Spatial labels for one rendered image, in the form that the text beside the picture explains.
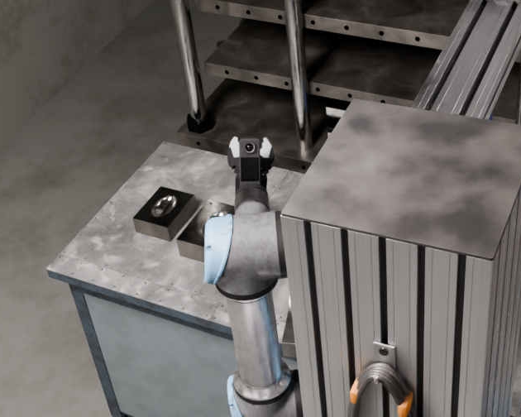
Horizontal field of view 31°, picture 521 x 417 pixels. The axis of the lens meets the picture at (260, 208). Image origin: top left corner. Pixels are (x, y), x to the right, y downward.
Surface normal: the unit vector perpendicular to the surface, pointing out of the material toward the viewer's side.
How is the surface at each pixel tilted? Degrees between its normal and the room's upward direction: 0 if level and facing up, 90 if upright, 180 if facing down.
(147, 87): 0
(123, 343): 90
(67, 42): 90
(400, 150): 0
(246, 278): 91
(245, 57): 0
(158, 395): 90
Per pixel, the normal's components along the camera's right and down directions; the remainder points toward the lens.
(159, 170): -0.10, -0.76
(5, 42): 0.91, 0.19
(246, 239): -0.07, -0.30
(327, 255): -0.41, 0.62
